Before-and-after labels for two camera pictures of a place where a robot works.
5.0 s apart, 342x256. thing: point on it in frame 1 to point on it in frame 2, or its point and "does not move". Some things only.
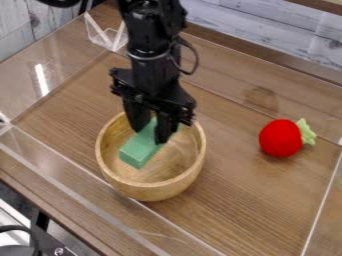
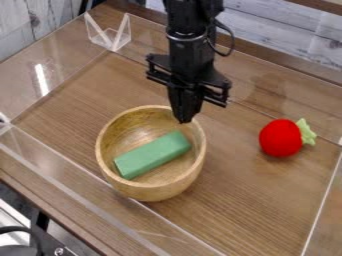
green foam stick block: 140,147 to 143,158
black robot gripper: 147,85 to 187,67
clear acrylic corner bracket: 108,38 does not move
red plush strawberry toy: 282,137 does not move
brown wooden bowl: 167,175 does not move
